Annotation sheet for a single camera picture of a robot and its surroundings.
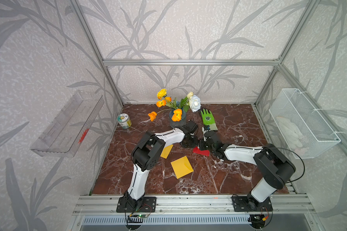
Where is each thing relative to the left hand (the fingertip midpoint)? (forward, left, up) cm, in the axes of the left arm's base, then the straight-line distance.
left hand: (196, 146), depth 95 cm
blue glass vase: (+18, +13, -1) cm, 23 cm away
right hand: (+2, -1, +4) cm, 4 cm away
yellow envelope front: (-13, +10, -2) cm, 17 cm away
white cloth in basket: (-4, -50, +21) cm, 55 cm away
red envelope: (-3, 0, 0) cm, 3 cm away
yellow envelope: (-3, +21, -1) cm, 21 cm away
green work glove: (+22, -11, +1) cm, 24 cm away
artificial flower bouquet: (+8, +5, +34) cm, 35 cm away
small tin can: (+16, +51, +6) cm, 53 cm away
